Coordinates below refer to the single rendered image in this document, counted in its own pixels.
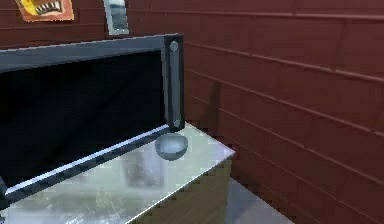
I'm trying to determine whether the wooden stand with pale top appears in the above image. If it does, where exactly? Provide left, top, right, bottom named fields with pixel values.
left=0, top=122, right=236, bottom=224

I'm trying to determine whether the grey bowl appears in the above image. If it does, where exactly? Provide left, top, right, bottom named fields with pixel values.
left=154, top=132, right=189, bottom=162

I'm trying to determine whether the orange framed wall picture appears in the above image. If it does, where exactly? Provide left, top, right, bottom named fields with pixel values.
left=14, top=0, right=75, bottom=23

